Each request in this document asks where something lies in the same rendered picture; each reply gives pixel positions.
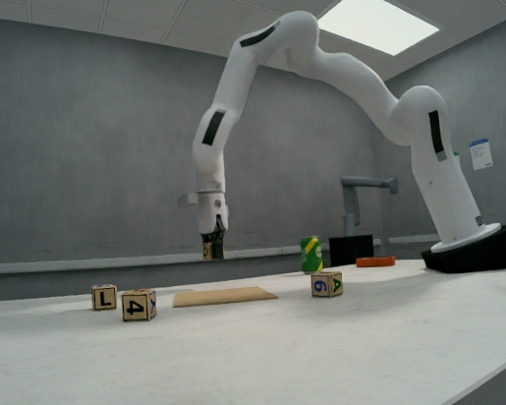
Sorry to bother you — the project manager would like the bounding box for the wooden alphabet block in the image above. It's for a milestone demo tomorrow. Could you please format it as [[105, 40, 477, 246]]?
[[91, 284, 118, 312], [310, 271, 343, 298], [121, 289, 157, 322]]

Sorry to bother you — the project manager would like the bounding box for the tan cardboard block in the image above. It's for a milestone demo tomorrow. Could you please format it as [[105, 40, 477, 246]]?
[[202, 243, 224, 260]]

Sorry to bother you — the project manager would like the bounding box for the tan square mat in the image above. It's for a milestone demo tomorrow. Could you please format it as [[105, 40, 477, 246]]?
[[173, 286, 278, 308]]

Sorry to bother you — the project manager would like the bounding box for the green soda can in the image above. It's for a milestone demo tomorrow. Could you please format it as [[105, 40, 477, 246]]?
[[301, 236, 322, 274]]

